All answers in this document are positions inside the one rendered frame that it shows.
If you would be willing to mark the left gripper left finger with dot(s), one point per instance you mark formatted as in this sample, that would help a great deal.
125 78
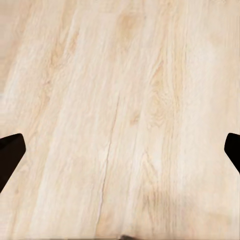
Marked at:
12 150

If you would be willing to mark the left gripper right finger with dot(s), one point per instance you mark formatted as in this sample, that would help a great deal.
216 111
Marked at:
232 149

